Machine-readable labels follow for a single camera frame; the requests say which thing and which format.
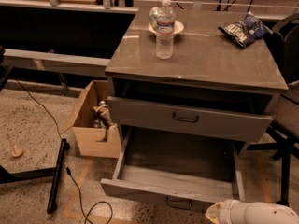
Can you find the cream padded arm tip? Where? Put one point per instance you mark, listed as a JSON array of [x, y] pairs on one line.
[[225, 213]]

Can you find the grey drawer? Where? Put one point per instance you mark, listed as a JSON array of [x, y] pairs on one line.
[[178, 170], [184, 119]]

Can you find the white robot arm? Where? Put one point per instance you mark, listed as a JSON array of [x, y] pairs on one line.
[[235, 212]]

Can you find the grey top drawer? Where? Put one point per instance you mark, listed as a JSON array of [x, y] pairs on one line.
[[184, 119]]

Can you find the grey drawer cabinet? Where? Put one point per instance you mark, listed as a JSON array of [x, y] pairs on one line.
[[206, 70]]

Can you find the black office chair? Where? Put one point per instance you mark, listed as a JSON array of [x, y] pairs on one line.
[[284, 129]]

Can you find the crumpled items in box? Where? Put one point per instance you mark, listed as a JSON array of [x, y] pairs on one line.
[[102, 119]]

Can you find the open cardboard box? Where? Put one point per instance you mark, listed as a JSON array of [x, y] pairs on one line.
[[95, 142]]

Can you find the blue chip bag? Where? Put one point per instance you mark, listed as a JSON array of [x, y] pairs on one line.
[[246, 31]]

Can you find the white small bowl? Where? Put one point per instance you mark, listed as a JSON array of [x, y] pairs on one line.
[[179, 27]]

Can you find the clear plastic water bottle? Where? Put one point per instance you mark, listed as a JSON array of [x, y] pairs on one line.
[[165, 30]]

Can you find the small orange floor disc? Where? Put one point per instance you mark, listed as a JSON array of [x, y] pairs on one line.
[[16, 152]]

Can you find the black table leg frame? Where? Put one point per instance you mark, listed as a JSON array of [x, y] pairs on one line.
[[53, 172]]

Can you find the grey metal rail bench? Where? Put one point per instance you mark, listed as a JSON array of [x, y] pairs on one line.
[[58, 64]]

